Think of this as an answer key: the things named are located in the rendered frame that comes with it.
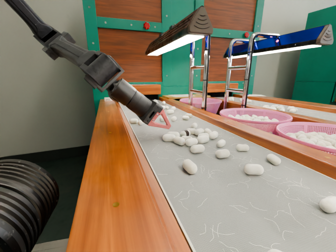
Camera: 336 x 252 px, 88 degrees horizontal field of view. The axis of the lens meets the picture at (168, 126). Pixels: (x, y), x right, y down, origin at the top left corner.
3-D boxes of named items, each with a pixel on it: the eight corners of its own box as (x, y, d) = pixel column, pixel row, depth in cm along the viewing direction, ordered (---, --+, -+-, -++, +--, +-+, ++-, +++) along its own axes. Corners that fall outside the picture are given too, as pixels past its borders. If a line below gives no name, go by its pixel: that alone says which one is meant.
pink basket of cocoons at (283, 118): (272, 154, 56) (277, 126, 53) (205, 134, 76) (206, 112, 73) (297, 136, 73) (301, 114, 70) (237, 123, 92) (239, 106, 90)
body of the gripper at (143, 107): (152, 101, 57) (134, 87, 54) (162, 106, 48) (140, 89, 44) (140, 117, 57) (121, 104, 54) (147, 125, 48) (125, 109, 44)
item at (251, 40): (242, 123, 92) (254, 29, 80) (220, 115, 111) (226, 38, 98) (269, 120, 98) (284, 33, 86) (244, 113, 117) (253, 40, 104)
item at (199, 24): (189, 32, 50) (190, 3, 48) (144, 55, 107) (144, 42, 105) (213, 34, 53) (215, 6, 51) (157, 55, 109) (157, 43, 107)
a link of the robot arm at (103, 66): (38, 46, 65) (60, 28, 67) (51, 58, 70) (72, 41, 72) (82, 79, 40) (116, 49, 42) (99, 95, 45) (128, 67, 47)
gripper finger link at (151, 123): (171, 115, 60) (150, 99, 56) (179, 120, 53) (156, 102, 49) (159, 131, 60) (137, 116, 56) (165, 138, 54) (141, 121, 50)
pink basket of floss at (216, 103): (214, 121, 97) (216, 104, 94) (172, 116, 109) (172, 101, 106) (224, 112, 119) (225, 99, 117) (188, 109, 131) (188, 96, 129)
